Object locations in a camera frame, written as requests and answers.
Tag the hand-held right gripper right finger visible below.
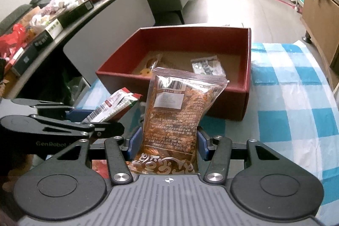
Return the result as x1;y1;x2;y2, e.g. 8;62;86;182
197;126;285;186

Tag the blue checkered tablecloth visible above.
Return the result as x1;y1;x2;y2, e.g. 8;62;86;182
77;42;339;226

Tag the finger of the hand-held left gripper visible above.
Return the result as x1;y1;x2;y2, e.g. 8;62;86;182
0;114;125;140
12;98;91;123

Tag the silver foil snack packet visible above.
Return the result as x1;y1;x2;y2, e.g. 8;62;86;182
191;56;226;76

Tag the brown snack packet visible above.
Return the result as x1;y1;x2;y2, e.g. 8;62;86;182
128;67;229;176

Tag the orange yellow snack packet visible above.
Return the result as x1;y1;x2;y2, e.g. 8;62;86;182
140;55;163;76

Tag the small black box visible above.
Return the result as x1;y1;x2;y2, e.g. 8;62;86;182
12;43;38;76

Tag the red plastic bag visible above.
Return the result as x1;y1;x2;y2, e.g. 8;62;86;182
0;23;27;64

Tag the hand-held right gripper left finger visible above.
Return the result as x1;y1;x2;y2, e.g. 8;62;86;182
50;127;144;186

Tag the black box white label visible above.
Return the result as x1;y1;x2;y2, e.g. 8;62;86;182
33;19;64;51

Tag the long black box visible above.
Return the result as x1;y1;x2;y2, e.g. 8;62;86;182
57;0;94;28

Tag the pink stick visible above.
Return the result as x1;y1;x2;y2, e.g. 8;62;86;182
270;0;297;10

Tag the wooden cabinet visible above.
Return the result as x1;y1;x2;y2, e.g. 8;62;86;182
300;0;339;76

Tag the white red green snack packet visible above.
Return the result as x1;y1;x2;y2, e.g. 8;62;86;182
81;87;144;123

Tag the red cardboard box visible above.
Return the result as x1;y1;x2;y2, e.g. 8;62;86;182
95;27;252;121

